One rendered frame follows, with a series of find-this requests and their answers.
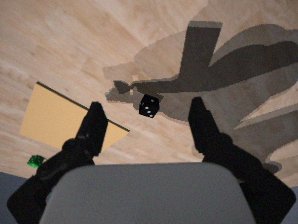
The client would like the dark green die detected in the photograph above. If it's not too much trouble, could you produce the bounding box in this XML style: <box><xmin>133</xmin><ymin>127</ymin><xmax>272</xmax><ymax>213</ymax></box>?
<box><xmin>27</xmin><ymin>155</ymin><xmax>44</xmax><ymax>167</ymax></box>

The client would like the black die with white pips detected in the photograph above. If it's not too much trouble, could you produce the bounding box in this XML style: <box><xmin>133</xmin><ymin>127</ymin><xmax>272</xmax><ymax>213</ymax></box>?
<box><xmin>139</xmin><ymin>94</ymin><xmax>160</xmax><ymax>118</ymax></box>

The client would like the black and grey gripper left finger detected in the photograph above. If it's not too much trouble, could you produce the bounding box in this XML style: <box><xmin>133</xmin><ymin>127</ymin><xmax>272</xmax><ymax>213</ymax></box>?
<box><xmin>6</xmin><ymin>101</ymin><xmax>108</xmax><ymax>224</ymax></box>

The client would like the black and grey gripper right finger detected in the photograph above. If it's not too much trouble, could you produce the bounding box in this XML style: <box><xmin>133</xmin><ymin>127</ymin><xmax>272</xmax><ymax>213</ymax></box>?
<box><xmin>188</xmin><ymin>97</ymin><xmax>296</xmax><ymax>224</ymax></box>

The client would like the tan flat mat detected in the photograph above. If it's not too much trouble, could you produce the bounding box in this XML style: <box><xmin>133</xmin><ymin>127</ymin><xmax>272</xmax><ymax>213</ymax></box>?
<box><xmin>19</xmin><ymin>81</ymin><xmax>129</xmax><ymax>152</ymax></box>

